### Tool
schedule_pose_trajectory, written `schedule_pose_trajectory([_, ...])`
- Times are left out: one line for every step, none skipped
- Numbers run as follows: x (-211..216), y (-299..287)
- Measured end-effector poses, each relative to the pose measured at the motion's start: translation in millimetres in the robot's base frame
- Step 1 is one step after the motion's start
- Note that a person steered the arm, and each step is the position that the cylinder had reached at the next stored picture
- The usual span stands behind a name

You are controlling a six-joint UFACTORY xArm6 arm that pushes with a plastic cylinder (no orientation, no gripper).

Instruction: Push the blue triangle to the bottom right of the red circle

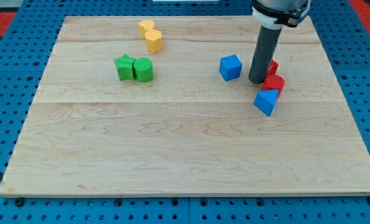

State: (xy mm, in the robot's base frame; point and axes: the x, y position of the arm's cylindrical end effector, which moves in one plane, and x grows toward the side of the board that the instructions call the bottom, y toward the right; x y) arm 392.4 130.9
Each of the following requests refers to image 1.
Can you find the blue triangle block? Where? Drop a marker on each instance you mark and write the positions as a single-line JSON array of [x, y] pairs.
[[265, 101]]

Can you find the red block behind rod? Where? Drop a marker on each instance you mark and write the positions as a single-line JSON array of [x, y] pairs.
[[272, 68]]

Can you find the red cylinder block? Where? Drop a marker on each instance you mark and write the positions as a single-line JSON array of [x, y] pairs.
[[274, 82]]

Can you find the green star block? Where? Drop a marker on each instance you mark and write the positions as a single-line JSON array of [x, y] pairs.
[[124, 67]]

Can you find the yellow hexagon block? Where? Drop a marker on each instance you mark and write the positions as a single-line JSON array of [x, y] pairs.
[[154, 40]]

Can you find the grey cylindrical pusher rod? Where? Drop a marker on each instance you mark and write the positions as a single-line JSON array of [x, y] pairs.
[[263, 54]]

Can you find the wooden board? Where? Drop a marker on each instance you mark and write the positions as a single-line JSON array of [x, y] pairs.
[[187, 132]]

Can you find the yellow heart block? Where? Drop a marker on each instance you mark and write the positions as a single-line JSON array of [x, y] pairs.
[[145, 26]]

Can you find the blue cube block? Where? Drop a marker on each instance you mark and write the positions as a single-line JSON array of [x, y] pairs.
[[230, 67]]

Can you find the green cylinder block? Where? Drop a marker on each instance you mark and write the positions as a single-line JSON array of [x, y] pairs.
[[143, 69]]

